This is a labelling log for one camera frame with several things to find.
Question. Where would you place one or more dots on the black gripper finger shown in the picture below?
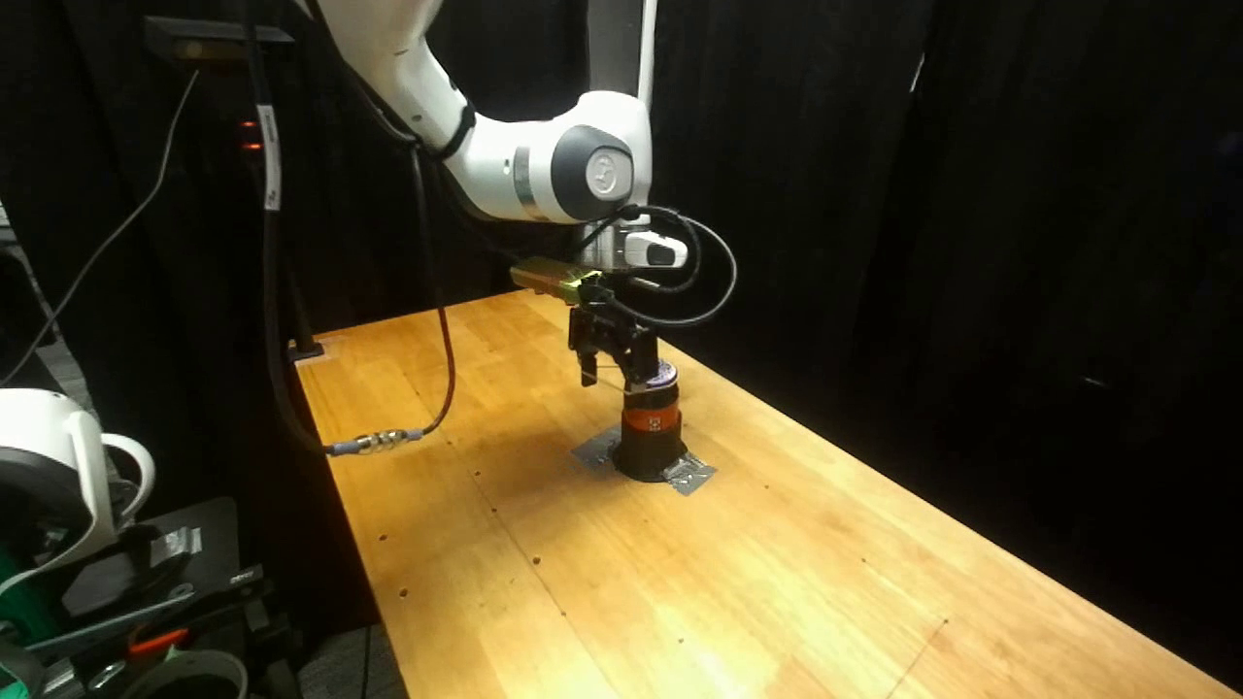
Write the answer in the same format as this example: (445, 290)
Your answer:
(639, 372)
(587, 362)

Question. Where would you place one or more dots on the dark glass jar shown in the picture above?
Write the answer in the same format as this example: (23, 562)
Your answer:
(649, 428)

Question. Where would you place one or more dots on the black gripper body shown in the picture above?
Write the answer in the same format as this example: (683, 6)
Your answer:
(612, 330)

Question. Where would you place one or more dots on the white vertical pole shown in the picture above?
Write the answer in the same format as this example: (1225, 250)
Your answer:
(648, 48)

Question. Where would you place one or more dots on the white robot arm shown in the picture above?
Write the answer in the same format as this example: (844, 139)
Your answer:
(586, 163)

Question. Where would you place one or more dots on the grey tape roll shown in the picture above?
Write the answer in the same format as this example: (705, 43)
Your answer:
(200, 672)

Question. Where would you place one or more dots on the white mug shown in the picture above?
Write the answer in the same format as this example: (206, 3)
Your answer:
(69, 484)

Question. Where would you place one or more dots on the black equipment cart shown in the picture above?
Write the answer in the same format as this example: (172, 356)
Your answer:
(178, 580)

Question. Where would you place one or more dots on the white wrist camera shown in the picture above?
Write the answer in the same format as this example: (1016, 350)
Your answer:
(648, 250)

